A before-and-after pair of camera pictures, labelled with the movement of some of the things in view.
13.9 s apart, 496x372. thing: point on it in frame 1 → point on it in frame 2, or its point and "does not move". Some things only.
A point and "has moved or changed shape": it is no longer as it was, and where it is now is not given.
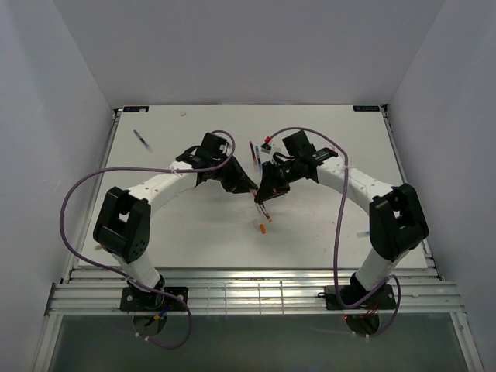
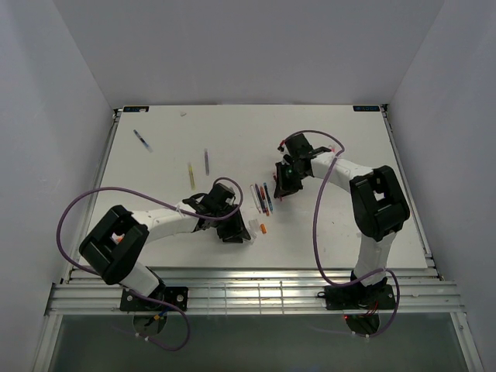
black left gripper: [239, 181] → [236, 229]
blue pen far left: [142, 141] does not move
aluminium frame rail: [253, 291] does not move
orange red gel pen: [263, 208] has moved or changed shape
